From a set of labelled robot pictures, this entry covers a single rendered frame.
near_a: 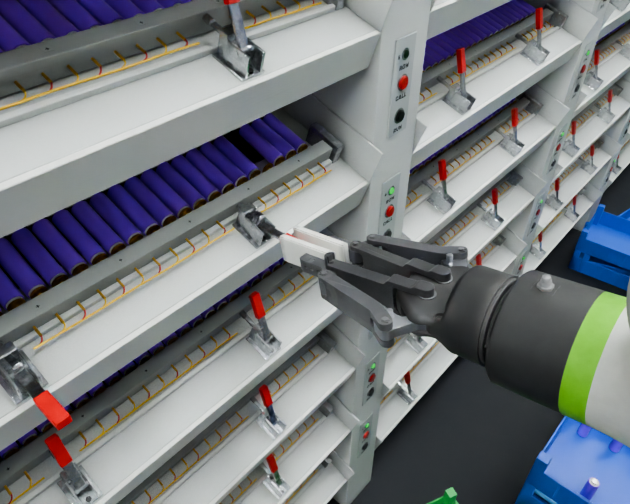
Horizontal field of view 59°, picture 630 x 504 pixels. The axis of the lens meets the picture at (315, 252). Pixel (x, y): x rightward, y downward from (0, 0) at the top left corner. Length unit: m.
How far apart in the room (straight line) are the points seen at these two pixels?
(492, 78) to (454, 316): 0.65
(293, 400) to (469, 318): 0.53
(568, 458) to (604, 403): 0.79
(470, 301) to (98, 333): 0.33
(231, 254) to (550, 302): 0.33
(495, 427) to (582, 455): 0.42
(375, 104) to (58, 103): 0.36
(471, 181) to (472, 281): 0.67
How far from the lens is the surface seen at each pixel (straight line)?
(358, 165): 0.72
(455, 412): 1.58
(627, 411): 0.40
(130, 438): 0.69
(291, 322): 0.77
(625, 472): 1.21
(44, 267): 0.56
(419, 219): 0.97
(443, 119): 0.88
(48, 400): 0.48
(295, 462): 1.08
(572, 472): 1.17
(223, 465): 0.87
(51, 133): 0.44
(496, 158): 1.18
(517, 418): 1.61
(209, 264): 0.58
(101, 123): 0.45
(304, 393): 0.93
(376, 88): 0.66
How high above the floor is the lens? 1.27
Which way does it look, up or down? 40 degrees down
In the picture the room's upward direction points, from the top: straight up
